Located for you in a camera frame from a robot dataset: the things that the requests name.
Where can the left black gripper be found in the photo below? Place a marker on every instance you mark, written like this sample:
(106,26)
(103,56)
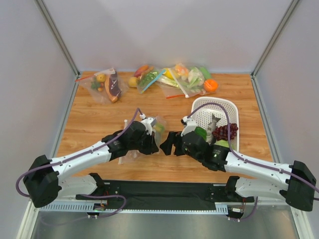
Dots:
(151,143)

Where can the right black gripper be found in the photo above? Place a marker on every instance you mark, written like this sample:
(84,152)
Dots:
(177,143)

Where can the polka dot zip bag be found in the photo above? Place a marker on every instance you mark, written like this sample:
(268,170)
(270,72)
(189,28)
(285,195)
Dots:
(133,155)

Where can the green bell pepper toy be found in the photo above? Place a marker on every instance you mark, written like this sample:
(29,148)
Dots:
(201,132)

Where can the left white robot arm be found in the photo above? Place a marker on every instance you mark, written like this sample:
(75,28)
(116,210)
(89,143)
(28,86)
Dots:
(44,179)

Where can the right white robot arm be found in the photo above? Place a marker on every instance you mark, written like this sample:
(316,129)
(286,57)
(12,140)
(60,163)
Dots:
(293,183)

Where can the zip bag with meat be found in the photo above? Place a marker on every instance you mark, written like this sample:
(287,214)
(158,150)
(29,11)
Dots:
(95,85)

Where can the large zip bag vegetables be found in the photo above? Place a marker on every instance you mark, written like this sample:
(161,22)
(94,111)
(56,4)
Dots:
(181,80)

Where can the yellow green pepper toy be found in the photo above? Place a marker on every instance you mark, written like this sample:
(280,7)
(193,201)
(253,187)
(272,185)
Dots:
(160,128)

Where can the grey fish toy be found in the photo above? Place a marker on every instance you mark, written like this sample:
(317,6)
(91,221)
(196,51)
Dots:
(211,128)

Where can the green cabbage toy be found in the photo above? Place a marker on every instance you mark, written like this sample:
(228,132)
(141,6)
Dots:
(223,143)

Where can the yellow pear toy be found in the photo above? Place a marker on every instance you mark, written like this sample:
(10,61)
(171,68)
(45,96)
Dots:
(133,82)

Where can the red grapes toy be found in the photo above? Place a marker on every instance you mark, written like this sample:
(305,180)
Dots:
(221,132)

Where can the steak toy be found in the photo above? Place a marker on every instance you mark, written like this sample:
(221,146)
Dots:
(112,87)

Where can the red mango toy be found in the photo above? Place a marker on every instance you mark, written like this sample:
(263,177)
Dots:
(140,70)

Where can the orange fruit toy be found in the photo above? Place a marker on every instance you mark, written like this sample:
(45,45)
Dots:
(210,85)

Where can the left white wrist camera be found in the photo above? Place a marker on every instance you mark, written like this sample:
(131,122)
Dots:
(148,122)

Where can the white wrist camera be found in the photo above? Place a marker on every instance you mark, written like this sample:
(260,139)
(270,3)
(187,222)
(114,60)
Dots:
(148,122)
(189,125)

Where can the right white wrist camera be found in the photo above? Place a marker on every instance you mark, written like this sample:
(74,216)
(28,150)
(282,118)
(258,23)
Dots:
(189,125)

